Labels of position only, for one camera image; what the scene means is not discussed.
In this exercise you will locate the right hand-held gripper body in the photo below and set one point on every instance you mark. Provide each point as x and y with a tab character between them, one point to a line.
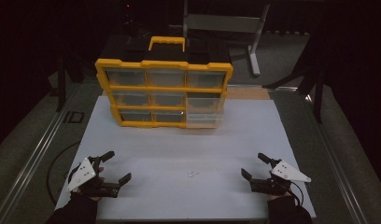
288	171

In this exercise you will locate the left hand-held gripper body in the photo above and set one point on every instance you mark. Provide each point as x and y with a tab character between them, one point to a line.
82	175

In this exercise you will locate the clear drawer pulled out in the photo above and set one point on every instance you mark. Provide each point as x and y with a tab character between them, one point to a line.
204	120
205	105

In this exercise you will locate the yellow and black organizer cabinet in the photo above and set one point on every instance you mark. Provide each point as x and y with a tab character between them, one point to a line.
166	64

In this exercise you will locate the person's left hand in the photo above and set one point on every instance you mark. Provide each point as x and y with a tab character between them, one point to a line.
100	174

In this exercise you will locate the person's right hand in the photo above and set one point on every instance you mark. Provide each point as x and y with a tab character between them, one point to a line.
275	196

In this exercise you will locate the brown wooden board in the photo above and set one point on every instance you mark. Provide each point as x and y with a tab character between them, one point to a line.
247	93

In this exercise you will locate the dark metal stand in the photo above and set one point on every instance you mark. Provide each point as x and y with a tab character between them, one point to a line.
61	93
318	99

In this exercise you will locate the set of clear plastic drawers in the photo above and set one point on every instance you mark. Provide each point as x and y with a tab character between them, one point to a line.
126	77

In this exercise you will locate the dark device with red light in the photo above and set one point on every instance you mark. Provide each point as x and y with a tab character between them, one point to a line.
129	18

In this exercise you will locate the grey metal stand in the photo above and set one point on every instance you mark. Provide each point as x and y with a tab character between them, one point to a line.
222	24

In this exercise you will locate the aluminium floor rail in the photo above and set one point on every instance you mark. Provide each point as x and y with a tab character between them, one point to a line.
33	158
338	174

